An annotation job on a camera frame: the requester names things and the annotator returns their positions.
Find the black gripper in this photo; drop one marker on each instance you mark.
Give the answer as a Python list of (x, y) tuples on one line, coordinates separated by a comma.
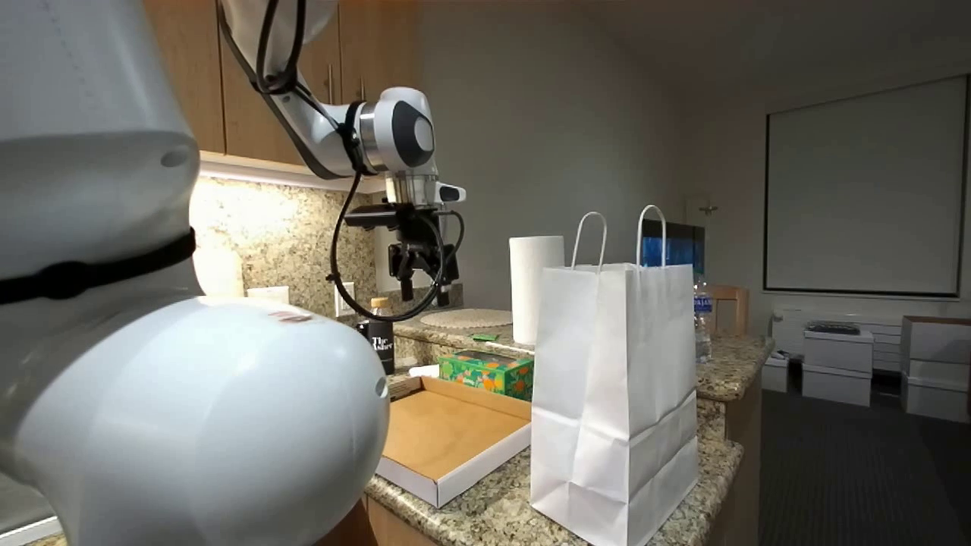
[(418, 244)]

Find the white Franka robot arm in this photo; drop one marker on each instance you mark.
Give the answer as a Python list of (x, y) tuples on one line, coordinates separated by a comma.
[(200, 426)]

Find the green patterned tissue box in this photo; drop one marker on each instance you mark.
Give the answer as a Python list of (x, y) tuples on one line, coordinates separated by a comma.
[(488, 373)]

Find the white paper bag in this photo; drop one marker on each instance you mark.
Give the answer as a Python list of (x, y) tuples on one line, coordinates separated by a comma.
[(612, 404)]

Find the small white box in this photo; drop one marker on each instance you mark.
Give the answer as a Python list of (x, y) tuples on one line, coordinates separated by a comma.
[(775, 371)]

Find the white box with dark lid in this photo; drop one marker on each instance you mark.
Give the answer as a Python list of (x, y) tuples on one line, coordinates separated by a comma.
[(839, 365)]

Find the large white storage box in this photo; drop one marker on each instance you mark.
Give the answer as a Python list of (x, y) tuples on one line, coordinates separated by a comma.
[(937, 369)]

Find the dark sauce bottle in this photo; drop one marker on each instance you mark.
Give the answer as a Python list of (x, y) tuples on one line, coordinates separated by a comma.
[(380, 342)]

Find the white paper towel roll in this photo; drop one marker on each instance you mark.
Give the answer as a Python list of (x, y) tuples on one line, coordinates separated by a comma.
[(533, 291)]

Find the wooden counter cabinet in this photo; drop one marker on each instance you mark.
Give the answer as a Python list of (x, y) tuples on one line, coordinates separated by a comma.
[(380, 529)]

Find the glowing blue display screen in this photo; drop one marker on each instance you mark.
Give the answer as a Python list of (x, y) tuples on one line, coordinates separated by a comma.
[(680, 251)]

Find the blue labelled water bottle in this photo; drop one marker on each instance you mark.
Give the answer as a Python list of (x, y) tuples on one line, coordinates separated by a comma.
[(706, 321)]

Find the wooden dining chair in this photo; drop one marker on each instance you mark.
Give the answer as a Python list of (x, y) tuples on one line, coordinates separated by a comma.
[(730, 307)]

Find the white projection screen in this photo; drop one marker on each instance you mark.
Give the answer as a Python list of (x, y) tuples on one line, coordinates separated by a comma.
[(867, 186)]

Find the wide white wall outlet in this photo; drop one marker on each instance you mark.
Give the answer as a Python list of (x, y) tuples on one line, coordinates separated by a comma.
[(269, 295)]

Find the wooden wall cabinet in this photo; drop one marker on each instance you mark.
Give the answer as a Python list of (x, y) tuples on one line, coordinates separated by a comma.
[(200, 61)]

